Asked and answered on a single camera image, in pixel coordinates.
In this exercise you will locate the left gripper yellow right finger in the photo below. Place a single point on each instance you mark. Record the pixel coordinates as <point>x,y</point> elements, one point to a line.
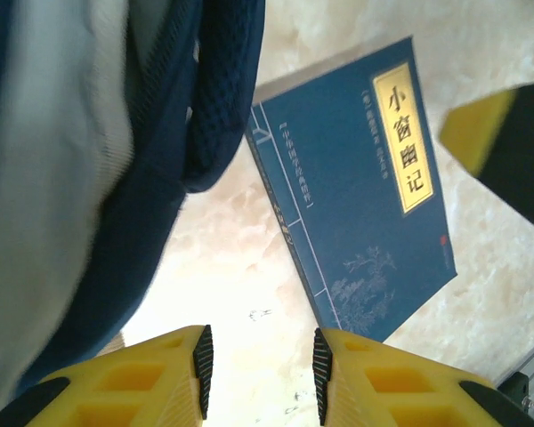
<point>396,391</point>

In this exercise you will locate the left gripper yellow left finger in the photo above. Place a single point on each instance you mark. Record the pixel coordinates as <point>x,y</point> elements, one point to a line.
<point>129,387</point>

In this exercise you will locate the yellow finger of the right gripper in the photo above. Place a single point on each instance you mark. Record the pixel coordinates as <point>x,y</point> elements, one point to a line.
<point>516,147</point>

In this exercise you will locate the blue book with yellow label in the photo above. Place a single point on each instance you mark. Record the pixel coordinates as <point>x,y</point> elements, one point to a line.
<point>360,222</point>

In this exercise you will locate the navy blue school backpack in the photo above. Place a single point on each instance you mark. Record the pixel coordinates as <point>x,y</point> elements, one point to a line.
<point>160,133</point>

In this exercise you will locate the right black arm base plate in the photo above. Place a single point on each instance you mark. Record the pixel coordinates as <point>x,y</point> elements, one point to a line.
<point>514,387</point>

